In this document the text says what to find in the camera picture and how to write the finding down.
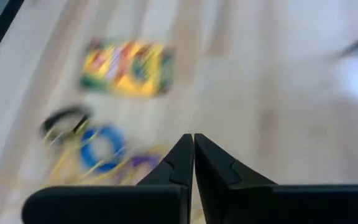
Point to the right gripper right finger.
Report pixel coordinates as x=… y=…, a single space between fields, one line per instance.
x=259 y=205

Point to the Crayola crayon box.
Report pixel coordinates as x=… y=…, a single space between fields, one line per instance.
x=126 y=68

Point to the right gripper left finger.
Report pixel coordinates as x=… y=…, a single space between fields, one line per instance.
x=154 y=205

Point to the yellow rubber band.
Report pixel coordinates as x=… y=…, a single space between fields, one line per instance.
x=59 y=161

